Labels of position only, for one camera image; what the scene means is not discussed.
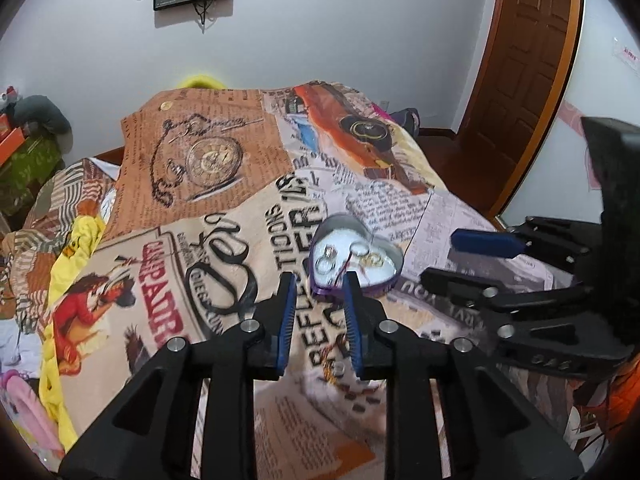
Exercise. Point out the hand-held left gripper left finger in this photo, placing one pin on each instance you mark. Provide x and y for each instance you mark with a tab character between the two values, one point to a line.
286	315

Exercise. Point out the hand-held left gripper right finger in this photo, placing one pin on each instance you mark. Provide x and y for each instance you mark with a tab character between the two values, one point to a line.
351	320

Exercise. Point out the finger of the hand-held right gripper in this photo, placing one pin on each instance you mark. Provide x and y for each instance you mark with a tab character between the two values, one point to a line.
485	242
465	287

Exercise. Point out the purple heart-shaped jewelry box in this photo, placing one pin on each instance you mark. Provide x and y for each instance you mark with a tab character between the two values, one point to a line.
350	260

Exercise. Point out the red and white sticker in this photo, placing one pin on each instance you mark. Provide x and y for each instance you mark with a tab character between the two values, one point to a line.
627	52

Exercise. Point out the newspaper print blanket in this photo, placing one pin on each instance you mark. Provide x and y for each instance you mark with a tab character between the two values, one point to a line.
225	185

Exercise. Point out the dark backpack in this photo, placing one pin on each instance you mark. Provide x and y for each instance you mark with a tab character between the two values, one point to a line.
405	120

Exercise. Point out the brown wooden door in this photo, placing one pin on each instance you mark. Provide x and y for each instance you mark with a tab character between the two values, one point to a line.
520	70

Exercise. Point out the yellow cloth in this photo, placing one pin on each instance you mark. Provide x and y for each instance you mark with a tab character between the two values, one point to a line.
80	240

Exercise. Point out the yellow round object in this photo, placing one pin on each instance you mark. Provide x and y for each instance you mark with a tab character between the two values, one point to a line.
202	81

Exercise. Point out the striped patchwork blanket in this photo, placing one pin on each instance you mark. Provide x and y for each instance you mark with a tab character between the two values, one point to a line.
50	195

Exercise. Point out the pink plush toy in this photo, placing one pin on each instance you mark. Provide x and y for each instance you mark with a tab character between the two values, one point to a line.
27	405

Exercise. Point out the green patterned cloth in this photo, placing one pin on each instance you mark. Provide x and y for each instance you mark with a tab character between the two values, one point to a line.
25	175

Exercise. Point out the orange box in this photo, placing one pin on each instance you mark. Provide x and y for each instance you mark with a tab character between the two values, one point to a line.
10	137

